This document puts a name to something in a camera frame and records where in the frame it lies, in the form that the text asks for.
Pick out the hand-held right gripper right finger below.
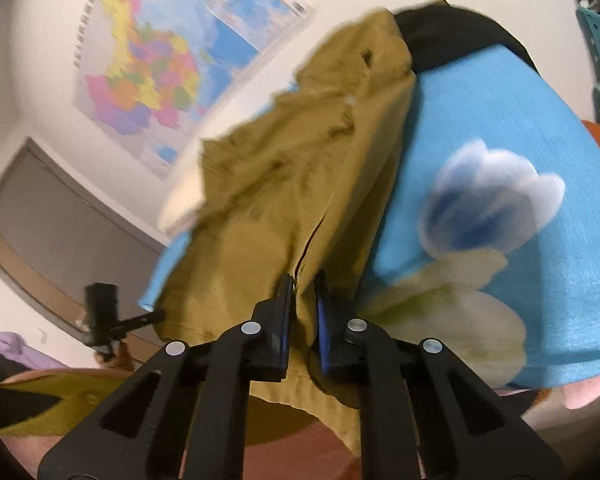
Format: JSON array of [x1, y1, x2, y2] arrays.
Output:
[[314, 270, 566, 480]]

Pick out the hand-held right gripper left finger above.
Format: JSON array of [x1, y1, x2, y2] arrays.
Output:
[[37, 274, 296, 480]]

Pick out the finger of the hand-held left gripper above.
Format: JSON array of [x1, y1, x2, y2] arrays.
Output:
[[116, 309, 166, 335]]

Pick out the olive green jacket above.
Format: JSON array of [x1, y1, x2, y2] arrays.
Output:
[[0, 7, 421, 458]]

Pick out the purple cloth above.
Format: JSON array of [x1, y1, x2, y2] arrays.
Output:
[[0, 331, 69, 379]]

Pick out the grey door panel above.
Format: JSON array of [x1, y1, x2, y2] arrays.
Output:
[[0, 135, 172, 367]]

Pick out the cream cloth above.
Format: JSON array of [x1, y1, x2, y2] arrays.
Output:
[[157, 157, 209, 235]]

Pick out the blue flower print bedsheet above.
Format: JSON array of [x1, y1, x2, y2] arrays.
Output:
[[139, 42, 600, 392]]

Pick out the black garment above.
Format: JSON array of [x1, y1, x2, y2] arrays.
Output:
[[394, 2, 541, 77]]

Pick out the colourful wall map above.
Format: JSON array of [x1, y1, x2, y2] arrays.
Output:
[[72, 0, 362, 181]]

